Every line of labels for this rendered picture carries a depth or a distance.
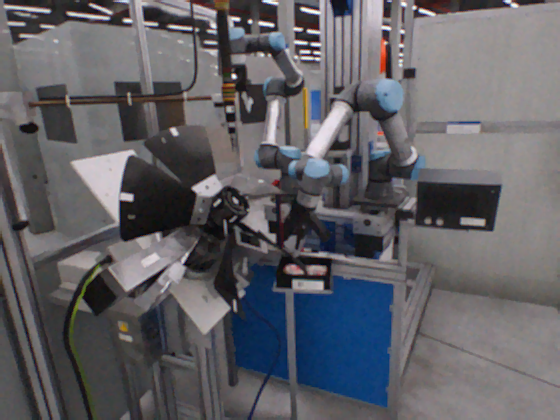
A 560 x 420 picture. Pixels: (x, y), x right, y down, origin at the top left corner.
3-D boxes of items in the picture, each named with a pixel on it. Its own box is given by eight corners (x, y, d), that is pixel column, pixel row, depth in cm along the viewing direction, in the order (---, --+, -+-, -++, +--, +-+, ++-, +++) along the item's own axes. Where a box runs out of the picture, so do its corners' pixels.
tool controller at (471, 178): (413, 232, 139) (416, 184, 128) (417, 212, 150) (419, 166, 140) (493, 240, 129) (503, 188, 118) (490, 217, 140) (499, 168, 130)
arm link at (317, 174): (337, 164, 119) (321, 166, 113) (327, 195, 123) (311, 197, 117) (319, 156, 124) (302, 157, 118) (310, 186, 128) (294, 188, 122)
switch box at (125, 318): (133, 346, 144) (124, 296, 138) (164, 354, 138) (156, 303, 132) (115, 361, 136) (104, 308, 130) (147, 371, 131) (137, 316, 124)
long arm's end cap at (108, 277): (88, 288, 97) (108, 267, 91) (105, 310, 97) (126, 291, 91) (78, 293, 94) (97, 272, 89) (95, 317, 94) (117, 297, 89)
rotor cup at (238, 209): (218, 248, 117) (243, 226, 111) (185, 215, 115) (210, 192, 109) (235, 227, 130) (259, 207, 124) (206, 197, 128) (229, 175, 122)
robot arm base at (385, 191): (368, 191, 192) (369, 173, 189) (398, 194, 185) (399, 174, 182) (359, 198, 180) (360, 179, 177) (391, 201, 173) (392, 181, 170)
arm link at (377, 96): (400, 163, 180) (363, 73, 143) (431, 166, 170) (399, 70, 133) (390, 183, 176) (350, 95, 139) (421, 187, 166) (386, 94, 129)
